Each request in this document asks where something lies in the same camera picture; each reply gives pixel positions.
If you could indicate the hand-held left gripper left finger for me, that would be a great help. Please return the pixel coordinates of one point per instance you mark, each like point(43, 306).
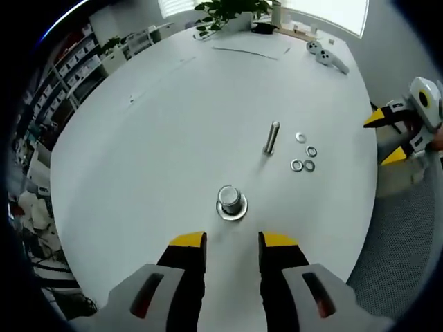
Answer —
point(152, 294)

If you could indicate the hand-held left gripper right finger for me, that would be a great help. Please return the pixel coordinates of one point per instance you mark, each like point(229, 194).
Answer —
point(294, 294)

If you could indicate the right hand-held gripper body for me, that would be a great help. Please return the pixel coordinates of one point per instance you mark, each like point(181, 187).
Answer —
point(432, 110)

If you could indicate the small steel washer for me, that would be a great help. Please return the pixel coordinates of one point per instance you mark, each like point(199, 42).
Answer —
point(297, 137)
point(293, 165)
point(312, 166)
point(308, 151)

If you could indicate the large steel washer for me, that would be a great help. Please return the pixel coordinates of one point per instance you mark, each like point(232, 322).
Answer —
point(244, 207)

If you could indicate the small steel threaded stud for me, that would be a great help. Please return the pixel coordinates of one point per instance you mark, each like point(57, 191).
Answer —
point(271, 136)

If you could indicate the person's right hand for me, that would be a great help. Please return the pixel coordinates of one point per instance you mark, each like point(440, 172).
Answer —
point(412, 127)

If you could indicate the white game controller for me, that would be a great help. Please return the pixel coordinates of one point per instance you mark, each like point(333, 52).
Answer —
point(313, 46)
point(328, 58)

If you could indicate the grey mesh chair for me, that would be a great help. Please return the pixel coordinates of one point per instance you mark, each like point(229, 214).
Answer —
point(391, 249)

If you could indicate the wooden board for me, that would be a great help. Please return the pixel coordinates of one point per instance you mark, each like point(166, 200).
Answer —
point(297, 32)

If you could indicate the white cylinder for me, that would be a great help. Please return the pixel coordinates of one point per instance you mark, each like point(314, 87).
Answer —
point(276, 14)

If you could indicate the black cloth item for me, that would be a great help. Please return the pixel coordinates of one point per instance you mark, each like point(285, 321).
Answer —
point(264, 28)

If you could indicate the white plant pot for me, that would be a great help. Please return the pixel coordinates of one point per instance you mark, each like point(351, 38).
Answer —
point(239, 21)

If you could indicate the green leafy plant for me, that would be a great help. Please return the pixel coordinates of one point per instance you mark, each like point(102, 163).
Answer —
point(225, 8)

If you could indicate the shelf unit with white bins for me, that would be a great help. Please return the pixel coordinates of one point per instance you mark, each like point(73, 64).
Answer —
point(65, 69)

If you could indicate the small potted plant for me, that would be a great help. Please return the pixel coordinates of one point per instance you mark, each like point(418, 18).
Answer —
point(111, 44)

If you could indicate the white background desk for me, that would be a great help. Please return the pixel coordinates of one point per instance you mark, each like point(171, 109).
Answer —
point(145, 36)

